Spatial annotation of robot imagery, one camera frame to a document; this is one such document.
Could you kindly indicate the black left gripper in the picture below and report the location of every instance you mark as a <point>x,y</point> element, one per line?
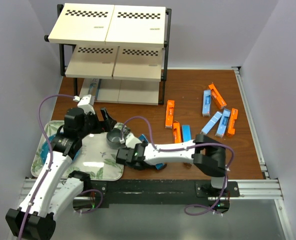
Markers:
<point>108,122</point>

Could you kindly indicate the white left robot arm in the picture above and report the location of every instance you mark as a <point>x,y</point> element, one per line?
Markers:
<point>35,218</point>

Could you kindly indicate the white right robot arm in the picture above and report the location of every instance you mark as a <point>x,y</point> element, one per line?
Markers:
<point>211,157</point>

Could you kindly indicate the grey ceramic mug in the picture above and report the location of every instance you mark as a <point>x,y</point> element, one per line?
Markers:
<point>113,137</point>

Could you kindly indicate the leaf-patterned white tray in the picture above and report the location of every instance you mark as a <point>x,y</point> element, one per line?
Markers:
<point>96,157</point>

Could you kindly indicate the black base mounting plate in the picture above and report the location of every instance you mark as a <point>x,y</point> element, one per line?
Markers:
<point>149,192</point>

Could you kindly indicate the orange toothpaste box centre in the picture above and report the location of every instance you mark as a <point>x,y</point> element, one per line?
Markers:
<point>176,132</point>

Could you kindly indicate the orange toothpaste box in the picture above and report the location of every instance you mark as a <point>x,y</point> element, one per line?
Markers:
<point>218,99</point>
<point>231,130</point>
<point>176,132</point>
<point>169,116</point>

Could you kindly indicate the metallic blue toothpaste box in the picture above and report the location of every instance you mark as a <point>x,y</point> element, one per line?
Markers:
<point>186,133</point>

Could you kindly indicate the orange toothpaste box left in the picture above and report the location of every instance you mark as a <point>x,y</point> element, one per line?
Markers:
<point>169,116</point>

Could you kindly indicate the teal dotted plate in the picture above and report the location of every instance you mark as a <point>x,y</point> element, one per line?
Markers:
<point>45,150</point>

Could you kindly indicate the blue toothpaste box right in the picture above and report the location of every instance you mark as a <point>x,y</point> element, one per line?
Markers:
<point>222,126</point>

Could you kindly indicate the light blue toothpaste box tilted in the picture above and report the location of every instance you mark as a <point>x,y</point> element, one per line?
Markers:
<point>211,123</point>

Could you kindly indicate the blue toothpaste box upper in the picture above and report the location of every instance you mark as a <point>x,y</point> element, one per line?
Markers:
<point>206,105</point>

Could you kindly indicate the orange toothpaste box right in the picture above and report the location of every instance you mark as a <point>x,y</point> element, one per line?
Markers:
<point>231,130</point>

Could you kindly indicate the orange toothpaste box upper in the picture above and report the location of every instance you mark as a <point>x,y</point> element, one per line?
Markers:
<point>218,99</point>

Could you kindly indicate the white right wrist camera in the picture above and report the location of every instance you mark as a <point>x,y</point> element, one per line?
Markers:
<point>129,140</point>

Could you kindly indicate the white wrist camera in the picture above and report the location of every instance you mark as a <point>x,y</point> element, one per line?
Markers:
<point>129,140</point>
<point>87,103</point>

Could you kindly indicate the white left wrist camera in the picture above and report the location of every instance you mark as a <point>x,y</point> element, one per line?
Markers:
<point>87,103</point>

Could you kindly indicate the black frame three-tier shelf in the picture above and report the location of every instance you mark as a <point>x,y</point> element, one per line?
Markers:
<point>125,46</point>

